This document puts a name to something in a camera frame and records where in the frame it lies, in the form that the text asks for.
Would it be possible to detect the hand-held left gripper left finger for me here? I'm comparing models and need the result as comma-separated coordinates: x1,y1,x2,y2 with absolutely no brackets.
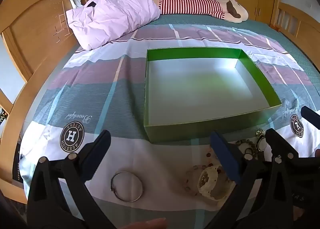
27,130,118,229

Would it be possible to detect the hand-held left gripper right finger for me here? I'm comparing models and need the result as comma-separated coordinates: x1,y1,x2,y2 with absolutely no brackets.
207,131,294,229

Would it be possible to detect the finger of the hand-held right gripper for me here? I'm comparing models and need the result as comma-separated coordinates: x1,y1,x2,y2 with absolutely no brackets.
301,106,320,130
265,129,304,164

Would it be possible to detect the black wristwatch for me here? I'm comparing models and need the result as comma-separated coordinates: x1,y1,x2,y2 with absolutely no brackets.
257,135,267,151

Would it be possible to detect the silver bangle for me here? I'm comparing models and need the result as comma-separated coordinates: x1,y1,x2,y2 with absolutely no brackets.
111,171,144,203

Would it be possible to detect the green cardboard box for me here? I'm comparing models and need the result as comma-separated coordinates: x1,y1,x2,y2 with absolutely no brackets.
144,47,283,144

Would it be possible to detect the person's left hand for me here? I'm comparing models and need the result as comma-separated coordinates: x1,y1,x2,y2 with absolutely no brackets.
132,217,167,229

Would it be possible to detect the wooden footboard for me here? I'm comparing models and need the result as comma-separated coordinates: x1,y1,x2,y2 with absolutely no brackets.
271,1,320,69

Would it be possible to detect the wooden headboard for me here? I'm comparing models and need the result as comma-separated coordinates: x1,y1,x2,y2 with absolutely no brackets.
0,0,84,201

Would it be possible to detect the pink pillow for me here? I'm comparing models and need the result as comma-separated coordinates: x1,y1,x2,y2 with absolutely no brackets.
66,0,161,50

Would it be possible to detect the striped plush toy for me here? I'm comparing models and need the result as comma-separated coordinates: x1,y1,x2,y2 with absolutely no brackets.
150,0,249,24

